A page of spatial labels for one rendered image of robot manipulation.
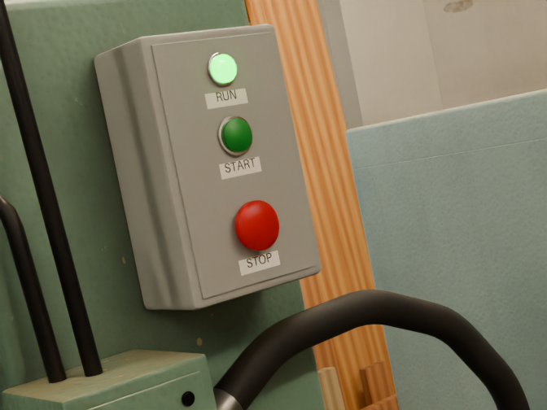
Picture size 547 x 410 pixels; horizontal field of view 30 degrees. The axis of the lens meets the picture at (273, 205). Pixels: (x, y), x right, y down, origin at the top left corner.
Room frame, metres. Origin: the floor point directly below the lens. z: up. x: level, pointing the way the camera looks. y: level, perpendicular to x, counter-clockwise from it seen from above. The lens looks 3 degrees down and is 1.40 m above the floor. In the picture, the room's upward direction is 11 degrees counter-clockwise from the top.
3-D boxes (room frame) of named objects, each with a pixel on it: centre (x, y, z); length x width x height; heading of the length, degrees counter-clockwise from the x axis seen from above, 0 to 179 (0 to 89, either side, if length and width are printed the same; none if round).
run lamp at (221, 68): (0.61, 0.01, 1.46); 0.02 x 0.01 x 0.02; 127
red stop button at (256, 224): (0.60, 0.01, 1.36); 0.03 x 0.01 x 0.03; 127
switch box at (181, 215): (0.63, 0.03, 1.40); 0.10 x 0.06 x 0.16; 127
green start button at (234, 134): (0.61, 0.01, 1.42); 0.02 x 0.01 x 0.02; 127
